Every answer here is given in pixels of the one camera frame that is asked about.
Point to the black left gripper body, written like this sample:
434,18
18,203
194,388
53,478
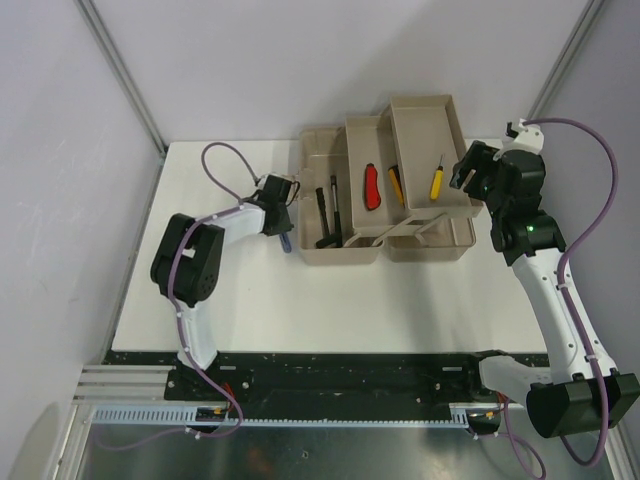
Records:
284,224

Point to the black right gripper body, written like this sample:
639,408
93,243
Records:
494,199

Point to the yellow black handled tool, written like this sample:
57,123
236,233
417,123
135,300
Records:
436,184

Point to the black pen tool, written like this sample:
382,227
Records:
336,213

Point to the black T-handle wrench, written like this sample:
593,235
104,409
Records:
328,238

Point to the red handled tool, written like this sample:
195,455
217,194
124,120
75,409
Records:
371,193

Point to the translucent brown plastic toolbox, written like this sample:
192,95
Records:
411,132

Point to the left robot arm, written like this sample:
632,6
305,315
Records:
187,262

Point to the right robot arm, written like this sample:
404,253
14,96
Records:
582,389

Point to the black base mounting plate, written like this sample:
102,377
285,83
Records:
341,383

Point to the right aluminium frame post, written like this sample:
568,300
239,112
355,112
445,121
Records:
580,32

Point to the aluminium frame post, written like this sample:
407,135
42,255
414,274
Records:
114,59
580,32

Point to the white slotted cable duct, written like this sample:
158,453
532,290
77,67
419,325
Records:
453,415

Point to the aluminium front rail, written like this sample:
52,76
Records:
121,384

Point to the left aluminium frame post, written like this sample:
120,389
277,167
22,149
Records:
114,59

